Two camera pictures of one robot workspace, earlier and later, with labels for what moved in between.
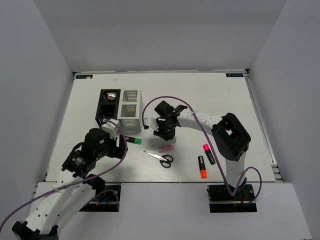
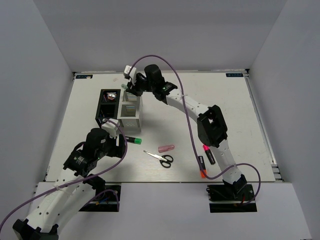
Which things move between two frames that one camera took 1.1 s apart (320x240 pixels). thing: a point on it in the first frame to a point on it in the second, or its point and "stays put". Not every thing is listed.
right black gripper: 161,133 to 134,88
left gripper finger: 121,150 stays put
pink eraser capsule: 165,148 stays put
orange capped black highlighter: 203,170 stays put
